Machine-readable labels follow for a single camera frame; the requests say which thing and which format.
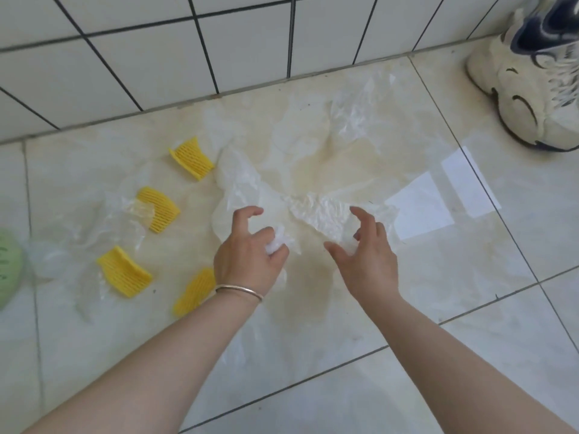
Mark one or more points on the person's right thumb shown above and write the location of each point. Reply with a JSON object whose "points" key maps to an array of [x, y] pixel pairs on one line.
{"points": [[339, 253]]}

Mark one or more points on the small clear plastic bag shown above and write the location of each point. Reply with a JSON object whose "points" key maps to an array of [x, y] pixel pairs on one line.
{"points": [[90, 234]]}

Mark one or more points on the large clear plastic bag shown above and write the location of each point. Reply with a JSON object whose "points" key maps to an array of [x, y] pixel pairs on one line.
{"points": [[325, 214]]}

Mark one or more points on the person's right forearm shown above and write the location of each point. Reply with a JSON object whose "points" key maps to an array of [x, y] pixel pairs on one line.
{"points": [[452, 375]]}

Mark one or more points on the white and navy sneaker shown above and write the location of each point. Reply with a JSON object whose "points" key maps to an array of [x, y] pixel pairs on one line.
{"points": [[529, 81]]}

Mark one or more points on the green round object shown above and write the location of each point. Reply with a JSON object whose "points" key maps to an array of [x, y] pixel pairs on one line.
{"points": [[9, 271]]}

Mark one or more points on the person's right hand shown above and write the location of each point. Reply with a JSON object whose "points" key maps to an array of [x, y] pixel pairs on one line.
{"points": [[373, 266]]}

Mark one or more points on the person's left thumb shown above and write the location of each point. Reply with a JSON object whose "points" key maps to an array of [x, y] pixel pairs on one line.
{"points": [[277, 255]]}

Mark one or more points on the person's left forearm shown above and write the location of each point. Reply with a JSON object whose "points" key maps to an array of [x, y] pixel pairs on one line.
{"points": [[149, 370]]}

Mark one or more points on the yellow foam fruit net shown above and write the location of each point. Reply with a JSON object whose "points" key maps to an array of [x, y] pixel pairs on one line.
{"points": [[123, 271], [159, 210], [192, 158], [195, 291]]}

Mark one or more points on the person's left hand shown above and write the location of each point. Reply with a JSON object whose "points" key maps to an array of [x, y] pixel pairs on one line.
{"points": [[242, 262]]}

